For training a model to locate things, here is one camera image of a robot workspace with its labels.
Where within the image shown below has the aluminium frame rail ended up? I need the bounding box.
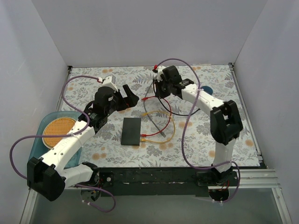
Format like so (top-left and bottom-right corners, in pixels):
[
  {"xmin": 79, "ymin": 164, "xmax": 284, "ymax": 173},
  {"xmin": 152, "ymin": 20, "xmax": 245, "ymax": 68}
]
[{"xmin": 23, "ymin": 169, "xmax": 281, "ymax": 194}]

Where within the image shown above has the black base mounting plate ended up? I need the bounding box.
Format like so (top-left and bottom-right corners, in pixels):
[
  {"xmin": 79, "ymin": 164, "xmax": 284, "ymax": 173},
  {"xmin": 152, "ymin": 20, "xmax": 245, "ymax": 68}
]
[{"xmin": 96, "ymin": 167, "xmax": 238, "ymax": 201}]

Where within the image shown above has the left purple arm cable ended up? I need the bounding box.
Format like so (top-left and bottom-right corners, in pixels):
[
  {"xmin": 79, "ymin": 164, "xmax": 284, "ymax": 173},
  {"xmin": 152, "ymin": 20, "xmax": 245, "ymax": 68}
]
[{"xmin": 9, "ymin": 75, "xmax": 117, "ymax": 213}]

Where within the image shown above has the teal plastic tray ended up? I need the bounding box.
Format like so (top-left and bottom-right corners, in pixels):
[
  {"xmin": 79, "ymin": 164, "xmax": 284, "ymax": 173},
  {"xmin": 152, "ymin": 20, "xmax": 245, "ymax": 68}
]
[{"xmin": 28, "ymin": 111, "xmax": 81, "ymax": 169}]

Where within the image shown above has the red ethernet cable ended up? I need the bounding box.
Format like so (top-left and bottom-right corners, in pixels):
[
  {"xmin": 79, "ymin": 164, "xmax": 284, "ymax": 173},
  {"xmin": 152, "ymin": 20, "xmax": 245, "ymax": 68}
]
[{"xmin": 141, "ymin": 95, "xmax": 172, "ymax": 137}]

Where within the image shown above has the floral patterned table mat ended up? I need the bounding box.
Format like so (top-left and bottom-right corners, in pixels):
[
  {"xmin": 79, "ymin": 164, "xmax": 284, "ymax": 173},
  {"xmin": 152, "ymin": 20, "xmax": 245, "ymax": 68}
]
[{"xmin": 55, "ymin": 64, "xmax": 262, "ymax": 168}]

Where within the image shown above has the black network switch box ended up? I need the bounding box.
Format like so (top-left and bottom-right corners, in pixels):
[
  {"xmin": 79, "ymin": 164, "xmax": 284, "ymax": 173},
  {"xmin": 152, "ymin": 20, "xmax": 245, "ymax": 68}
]
[{"xmin": 121, "ymin": 118, "xmax": 141, "ymax": 146}]

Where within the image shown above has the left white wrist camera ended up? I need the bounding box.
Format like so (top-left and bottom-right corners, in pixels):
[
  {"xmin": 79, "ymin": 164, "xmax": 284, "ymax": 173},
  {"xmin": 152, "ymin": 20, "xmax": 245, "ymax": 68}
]
[{"xmin": 102, "ymin": 75, "xmax": 118, "ymax": 91}]

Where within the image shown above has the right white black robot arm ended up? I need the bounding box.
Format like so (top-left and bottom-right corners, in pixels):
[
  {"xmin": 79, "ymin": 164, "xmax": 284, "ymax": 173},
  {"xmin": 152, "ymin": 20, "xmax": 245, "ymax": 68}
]
[{"xmin": 153, "ymin": 66, "xmax": 243, "ymax": 186}]

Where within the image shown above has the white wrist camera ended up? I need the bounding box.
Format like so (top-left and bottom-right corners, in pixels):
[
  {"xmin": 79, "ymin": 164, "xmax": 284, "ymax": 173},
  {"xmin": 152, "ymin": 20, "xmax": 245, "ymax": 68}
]
[
  {"xmin": 156, "ymin": 66, "xmax": 165, "ymax": 82},
  {"xmin": 102, "ymin": 75, "xmax": 118, "ymax": 91}
]

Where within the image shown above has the blue plastic cup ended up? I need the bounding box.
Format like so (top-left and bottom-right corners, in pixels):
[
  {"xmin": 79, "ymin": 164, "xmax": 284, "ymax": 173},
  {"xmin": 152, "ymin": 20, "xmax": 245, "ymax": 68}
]
[{"xmin": 200, "ymin": 86, "xmax": 213, "ymax": 95}]

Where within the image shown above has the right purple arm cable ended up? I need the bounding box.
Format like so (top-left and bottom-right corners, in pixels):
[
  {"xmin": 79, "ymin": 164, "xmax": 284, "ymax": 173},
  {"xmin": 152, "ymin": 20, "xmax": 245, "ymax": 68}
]
[{"xmin": 153, "ymin": 57, "xmax": 240, "ymax": 203}]

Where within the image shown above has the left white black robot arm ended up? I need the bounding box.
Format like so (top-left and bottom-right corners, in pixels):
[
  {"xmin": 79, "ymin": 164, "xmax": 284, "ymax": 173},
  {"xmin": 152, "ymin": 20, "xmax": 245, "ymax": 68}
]
[{"xmin": 27, "ymin": 84, "xmax": 139, "ymax": 201}]

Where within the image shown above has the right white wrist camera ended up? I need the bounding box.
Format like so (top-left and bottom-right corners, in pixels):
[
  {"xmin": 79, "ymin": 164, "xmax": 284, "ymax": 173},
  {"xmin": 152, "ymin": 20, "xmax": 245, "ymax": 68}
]
[{"xmin": 156, "ymin": 66, "xmax": 165, "ymax": 82}]

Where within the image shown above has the grey ethernet cable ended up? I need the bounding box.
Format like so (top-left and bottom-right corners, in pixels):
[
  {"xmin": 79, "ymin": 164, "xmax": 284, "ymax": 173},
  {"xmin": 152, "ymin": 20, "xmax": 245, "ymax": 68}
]
[{"xmin": 142, "ymin": 79, "xmax": 166, "ymax": 138}]

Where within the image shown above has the black ethernet cable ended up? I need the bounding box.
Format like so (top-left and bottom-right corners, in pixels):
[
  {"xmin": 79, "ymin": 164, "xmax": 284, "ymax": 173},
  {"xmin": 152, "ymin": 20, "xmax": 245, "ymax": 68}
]
[{"xmin": 153, "ymin": 81, "xmax": 199, "ymax": 116}]

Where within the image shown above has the yellow ethernet cable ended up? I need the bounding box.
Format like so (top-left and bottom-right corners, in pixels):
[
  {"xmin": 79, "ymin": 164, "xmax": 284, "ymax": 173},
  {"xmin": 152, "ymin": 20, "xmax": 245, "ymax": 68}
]
[{"xmin": 141, "ymin": 111, "xmax": 176, "ymax": 143}]

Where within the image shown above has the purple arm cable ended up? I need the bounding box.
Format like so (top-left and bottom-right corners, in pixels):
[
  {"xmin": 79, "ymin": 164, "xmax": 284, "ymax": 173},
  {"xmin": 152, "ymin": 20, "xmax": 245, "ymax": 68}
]
[
  {"xmin": 9, "ymin": 75, "xmax": 117, "ymax": 213},
  {"xmin": 153, "ymin": 57, "xmax": 240, "ymax": 203}
]

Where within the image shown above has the orange woven round plate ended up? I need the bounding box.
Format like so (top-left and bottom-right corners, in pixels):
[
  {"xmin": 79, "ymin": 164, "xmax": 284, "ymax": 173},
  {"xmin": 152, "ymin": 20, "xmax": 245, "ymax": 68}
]
[{"xmin": 43, "ymin": 117, "xmax": 76, "ymax": 148}]

